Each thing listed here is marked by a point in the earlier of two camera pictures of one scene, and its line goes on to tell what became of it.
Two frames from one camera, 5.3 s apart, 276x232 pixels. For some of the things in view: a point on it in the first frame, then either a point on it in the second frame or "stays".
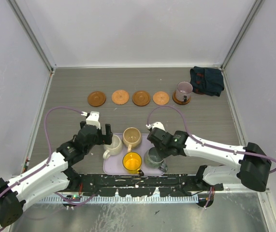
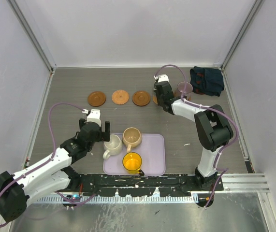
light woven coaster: [120, 97] stays
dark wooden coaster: [96, 98] stays
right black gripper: [165, 154] to [157, 97]
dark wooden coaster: [141, 98] stays
